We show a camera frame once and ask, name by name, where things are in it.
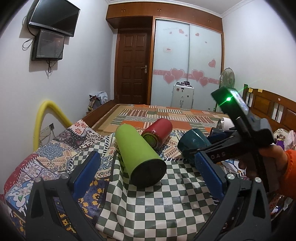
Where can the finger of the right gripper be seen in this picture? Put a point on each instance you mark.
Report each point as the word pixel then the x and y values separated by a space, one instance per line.
pixel 217 135

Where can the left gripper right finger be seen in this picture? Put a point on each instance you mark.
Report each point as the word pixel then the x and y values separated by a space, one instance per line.
pixel 243 210

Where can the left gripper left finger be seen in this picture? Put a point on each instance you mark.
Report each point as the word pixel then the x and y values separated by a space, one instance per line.
pixel 42 221

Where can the right hand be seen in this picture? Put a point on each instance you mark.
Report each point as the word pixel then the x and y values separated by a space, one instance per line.
pixel 273 156

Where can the white cylindrical bottle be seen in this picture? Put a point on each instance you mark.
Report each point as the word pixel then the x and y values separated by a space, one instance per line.
pixel 225 125

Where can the purple dressed doll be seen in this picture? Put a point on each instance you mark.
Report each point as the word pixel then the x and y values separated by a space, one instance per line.
pixel 285 139

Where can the wooden bed headboard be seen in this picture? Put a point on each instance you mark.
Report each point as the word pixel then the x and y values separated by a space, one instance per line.
pixel 278 110

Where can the striped patchwork bed mat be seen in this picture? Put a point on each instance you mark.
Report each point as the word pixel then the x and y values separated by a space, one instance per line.
pixel 142 116

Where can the white suitcase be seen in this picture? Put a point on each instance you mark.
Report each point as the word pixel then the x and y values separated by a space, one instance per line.
pixel 182 95

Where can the standing electric fan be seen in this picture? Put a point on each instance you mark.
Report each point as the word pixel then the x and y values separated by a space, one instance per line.
pixel 227 78

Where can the red thermos bottle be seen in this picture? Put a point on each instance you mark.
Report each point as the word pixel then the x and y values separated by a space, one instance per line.
pixel 156 134

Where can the colourful patchwork cloth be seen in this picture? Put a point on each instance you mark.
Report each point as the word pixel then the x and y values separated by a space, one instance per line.
pixel 175 208

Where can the green cylindrical bottle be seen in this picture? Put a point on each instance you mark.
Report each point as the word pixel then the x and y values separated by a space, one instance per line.
pixel 143 165

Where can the frosted sliding wardrobe doors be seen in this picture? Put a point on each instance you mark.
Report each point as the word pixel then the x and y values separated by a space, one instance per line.
pixel 185 52

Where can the brown wooden door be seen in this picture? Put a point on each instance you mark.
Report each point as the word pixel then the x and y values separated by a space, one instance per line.
pixel 131 65

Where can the wooden bed footboard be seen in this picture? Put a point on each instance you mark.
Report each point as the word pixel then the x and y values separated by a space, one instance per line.
pixel 94 116

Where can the yellow foam tube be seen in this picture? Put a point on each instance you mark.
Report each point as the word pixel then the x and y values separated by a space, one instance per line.
pixel 47 115

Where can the clutter pile by door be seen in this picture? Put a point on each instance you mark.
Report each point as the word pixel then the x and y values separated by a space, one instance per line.
pixel 97 99

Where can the brown overhead wooden cabinet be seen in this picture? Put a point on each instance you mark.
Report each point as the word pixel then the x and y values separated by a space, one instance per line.
pixel 138 14

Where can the small black wall monitor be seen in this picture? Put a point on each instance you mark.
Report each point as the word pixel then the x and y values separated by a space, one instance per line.
pixel 48 46

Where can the black wall television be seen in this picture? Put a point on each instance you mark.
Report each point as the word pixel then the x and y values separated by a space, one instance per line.
pixel 55 15

